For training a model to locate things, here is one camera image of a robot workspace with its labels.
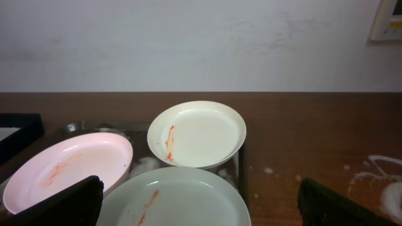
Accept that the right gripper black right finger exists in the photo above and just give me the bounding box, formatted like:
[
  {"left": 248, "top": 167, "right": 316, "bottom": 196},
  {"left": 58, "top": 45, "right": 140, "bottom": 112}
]
[{"left": 298, "top": 178, "right": 398, "bottom": 226}]

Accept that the black soapy water tray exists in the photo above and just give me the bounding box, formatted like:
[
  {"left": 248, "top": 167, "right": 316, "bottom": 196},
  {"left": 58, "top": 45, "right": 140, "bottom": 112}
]
[{"left": 1, "top": 113, "right": 45, "bottom": 165}]

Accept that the white wall control panel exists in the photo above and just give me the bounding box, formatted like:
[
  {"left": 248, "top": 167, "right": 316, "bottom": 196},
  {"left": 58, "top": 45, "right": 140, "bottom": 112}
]
[{"left": 369, "top": 0, "right": 401, "bottom": 41}]

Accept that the pink plastic plate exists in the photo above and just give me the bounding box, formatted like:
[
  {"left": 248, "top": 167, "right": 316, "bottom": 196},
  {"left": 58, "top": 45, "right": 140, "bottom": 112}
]
[{"left": 3, "top": 132, "right": 133, "bottom": 214}]

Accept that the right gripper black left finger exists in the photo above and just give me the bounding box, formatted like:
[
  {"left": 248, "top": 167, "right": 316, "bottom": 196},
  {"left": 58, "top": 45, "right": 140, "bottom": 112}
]
[{"left": 1, "top": 175, "right": 104, "bottom": 226}]

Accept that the cream plastic plate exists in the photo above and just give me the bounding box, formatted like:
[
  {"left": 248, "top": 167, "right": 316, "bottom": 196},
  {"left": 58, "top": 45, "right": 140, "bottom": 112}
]
[{"left": 147, "top": 100, "right": 247, "bottom": 170}]

